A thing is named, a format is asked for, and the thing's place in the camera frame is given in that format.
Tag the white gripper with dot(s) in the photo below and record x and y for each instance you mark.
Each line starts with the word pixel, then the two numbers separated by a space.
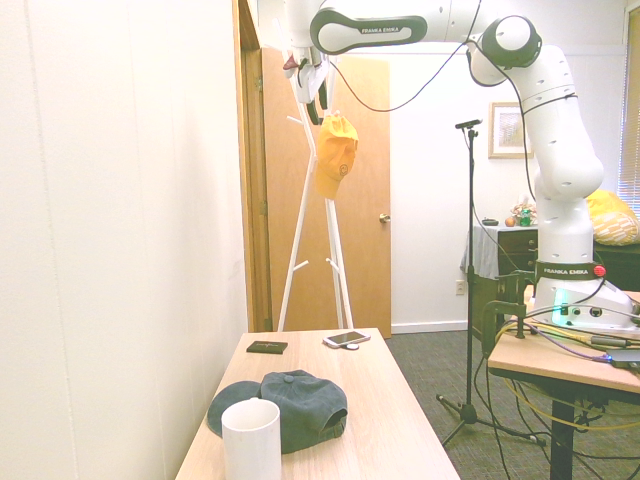
pixel 310 75

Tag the orange smiley baseball cap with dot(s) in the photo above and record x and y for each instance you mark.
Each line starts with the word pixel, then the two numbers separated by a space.
pixel 336 155

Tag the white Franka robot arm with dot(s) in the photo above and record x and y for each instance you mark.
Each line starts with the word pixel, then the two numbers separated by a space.
pixel 555 165

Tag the dark green cap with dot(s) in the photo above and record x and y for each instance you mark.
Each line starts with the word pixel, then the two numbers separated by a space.
pixel 300 405

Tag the brass door knob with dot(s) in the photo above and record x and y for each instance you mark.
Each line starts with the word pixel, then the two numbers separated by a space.
pixel 384 218

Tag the white coat rack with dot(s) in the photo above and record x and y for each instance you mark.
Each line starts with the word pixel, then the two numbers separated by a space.
pixel 295 250

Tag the wooden door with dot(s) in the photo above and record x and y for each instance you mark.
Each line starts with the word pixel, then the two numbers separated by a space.
pixel 370 280

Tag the small dark bowl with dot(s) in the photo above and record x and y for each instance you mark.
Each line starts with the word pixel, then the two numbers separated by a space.
pixel 489 221

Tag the grey draped cloth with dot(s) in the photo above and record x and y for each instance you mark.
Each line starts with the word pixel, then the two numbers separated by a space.
pixel 480 250

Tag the orange fruit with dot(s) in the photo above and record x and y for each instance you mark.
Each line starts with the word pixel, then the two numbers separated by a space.
pixel 509 221

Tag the white smartphone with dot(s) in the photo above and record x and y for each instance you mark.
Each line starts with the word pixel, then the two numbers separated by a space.
pixel 346 338

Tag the green can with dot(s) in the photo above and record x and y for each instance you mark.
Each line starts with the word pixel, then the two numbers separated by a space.
pixel 526 218

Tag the small round white disc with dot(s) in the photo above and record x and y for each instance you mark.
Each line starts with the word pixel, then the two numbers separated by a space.
pixel 351 345

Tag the dark wooden cabinet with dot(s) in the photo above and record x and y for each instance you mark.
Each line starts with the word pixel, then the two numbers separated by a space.
pixel 517 250

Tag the black tripod stand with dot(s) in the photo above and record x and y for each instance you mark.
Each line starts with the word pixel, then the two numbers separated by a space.
pixel 470 300

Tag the black card wallet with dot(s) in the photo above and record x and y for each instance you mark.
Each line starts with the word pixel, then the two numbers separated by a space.
pixel 267 347

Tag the dark metal C-clamp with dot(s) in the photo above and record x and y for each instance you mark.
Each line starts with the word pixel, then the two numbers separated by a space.
pixel 492 312

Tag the window blind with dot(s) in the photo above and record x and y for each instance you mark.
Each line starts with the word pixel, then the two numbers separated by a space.
pixel 631 115

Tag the red round knob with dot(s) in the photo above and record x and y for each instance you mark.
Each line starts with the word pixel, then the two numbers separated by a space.
pixel 599 271

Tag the light wood robot table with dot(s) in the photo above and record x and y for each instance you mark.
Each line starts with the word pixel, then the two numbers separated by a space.
pixel 545 367

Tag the white mug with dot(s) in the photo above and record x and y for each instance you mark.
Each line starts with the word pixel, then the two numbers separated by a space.
pixel 251 445

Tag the black box device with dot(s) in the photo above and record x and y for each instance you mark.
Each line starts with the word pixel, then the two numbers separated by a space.
pixel 625 357

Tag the wooden door frame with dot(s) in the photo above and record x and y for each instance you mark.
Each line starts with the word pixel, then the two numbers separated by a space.
pixel 252 200

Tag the black bar camera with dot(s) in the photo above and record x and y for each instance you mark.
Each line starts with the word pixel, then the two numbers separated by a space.
pixel 469 123

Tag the framed wall picture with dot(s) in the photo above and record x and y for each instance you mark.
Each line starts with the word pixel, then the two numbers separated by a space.
pixel 507 130

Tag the wall power outlet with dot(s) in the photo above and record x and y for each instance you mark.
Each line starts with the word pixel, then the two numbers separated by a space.
pixel 460 288

